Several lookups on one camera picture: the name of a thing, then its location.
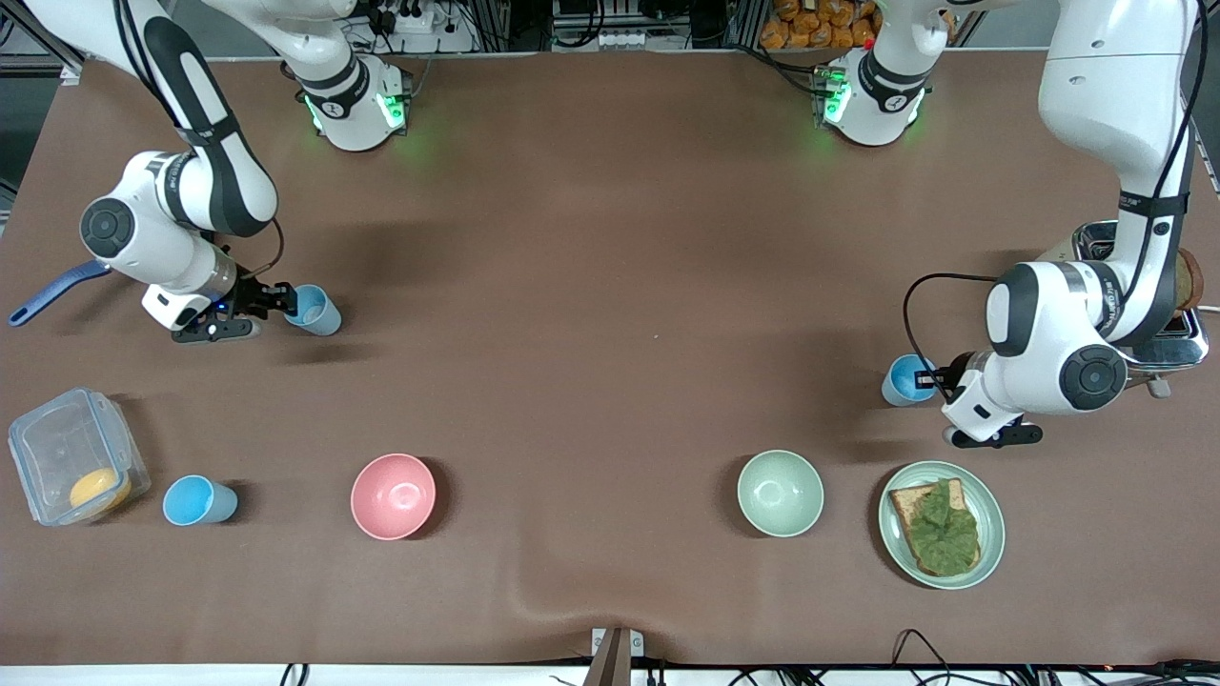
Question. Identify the blue cup pale inside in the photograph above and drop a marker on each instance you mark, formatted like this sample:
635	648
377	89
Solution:
324	312

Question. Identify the bag of orange buns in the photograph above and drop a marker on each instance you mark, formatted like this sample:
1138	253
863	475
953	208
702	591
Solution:
810	24

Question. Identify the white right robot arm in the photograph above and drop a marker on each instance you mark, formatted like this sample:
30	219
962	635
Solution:
143	229

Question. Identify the dark bread slice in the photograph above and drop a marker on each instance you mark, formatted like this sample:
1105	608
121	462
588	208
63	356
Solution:
1191	281

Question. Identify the white power strip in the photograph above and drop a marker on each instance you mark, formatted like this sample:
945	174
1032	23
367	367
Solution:
410	21

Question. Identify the clear plastic container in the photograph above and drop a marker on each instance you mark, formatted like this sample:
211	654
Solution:
67	443

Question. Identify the green lettuce leaf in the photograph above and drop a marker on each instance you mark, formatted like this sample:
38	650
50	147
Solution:
944	534

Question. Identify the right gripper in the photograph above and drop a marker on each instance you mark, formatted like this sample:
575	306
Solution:
251	294

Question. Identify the yellow round food piece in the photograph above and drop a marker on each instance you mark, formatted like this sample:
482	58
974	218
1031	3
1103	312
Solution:
98	490

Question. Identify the pale green bowl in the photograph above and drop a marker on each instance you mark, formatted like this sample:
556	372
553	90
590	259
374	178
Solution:
780	493

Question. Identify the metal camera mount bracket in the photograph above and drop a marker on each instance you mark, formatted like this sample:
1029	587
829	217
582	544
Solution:
615	653

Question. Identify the pink bowl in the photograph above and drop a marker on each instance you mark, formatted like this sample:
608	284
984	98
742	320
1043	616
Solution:
393	495

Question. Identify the brown bread slice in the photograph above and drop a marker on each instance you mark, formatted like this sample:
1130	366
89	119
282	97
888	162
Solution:
904	500

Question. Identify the blue plastic cup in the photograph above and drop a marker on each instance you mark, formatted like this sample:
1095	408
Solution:
898	383
189	501

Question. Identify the beige chrome toaster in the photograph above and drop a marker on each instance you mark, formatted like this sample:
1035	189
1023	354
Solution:
1177	348

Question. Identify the pale green plate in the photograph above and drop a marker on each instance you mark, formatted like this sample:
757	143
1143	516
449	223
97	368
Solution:
991	519

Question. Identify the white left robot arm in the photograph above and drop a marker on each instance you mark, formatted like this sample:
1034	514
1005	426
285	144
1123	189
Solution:
1096	76

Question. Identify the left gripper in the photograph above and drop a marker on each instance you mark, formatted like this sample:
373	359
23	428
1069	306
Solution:
955	368

